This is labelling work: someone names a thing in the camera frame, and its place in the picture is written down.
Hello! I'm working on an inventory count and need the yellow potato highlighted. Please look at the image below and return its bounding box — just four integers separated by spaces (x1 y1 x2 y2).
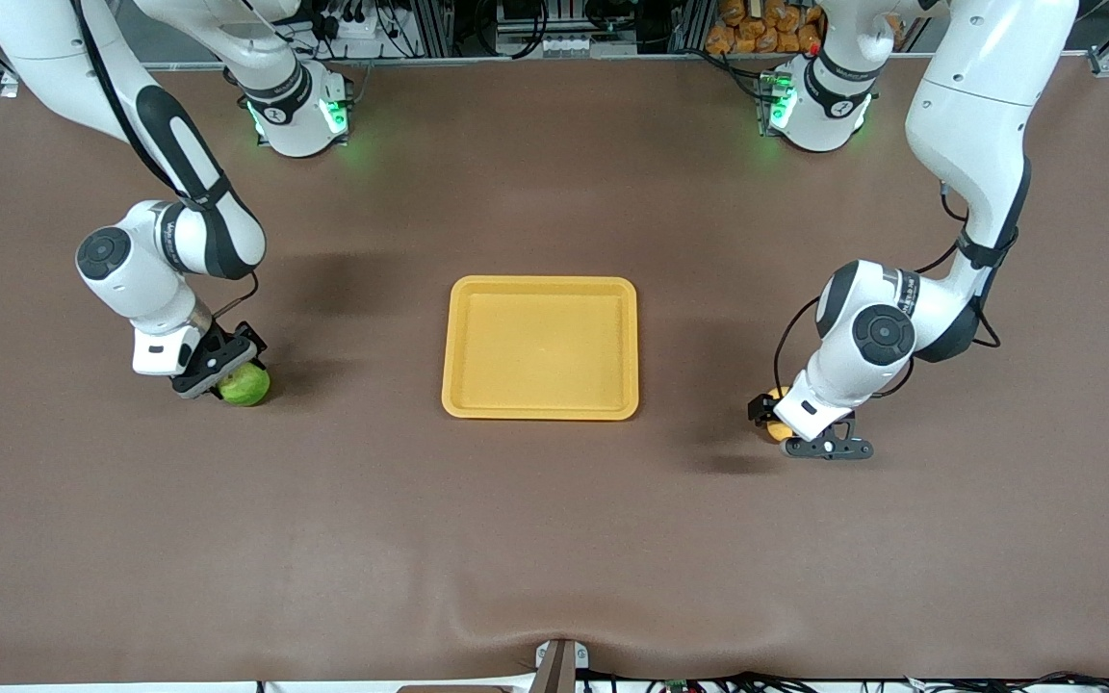
764 387 798 443

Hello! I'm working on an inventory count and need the green apple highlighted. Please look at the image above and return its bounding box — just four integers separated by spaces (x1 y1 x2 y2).
218 364 271 407

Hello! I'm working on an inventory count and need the yellow plastic tray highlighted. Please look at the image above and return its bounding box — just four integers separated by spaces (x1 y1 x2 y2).
441 275 640 422

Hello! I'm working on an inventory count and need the brown table mat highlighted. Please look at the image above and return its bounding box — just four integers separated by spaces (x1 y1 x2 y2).
0 53 1109 686

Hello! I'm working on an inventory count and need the white power strip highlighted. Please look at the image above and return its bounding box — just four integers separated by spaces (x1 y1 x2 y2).
319 5 397 49

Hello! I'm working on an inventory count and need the orange packaged snacks pile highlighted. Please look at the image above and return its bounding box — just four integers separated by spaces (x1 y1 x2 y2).
706 0 823 55

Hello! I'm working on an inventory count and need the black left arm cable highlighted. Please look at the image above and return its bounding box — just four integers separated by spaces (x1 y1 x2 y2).
772 183 1003 400

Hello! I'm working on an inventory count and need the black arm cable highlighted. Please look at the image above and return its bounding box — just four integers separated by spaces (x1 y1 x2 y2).
772 183 1003 400
71 0 262 323

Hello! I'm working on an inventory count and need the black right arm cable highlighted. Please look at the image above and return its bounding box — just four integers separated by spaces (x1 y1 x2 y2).
71 0 262 323

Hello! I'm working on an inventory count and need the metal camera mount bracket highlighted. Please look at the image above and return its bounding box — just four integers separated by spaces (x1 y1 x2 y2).
533 638 590 693

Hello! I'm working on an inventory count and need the aluminium table edge rail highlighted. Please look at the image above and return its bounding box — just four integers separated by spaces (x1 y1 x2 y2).
145 50 931 74

